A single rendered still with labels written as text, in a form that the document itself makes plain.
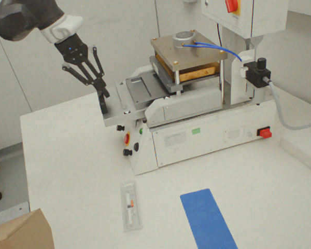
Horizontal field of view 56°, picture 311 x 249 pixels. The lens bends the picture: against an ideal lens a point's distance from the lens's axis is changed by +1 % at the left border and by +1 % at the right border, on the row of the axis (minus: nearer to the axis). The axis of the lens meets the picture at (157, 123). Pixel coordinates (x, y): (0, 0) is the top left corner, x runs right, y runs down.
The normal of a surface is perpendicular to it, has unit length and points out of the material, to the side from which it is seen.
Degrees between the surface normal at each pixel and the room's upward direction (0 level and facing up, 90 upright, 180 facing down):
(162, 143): 90
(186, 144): 90
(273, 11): 90
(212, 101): 90
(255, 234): 0
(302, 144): 0
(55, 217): 0
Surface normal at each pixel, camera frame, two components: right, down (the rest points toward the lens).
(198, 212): -0.13, -0.81
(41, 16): 0.22, 0.75
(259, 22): 0.26, 0.53
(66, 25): -0.21, -0.59
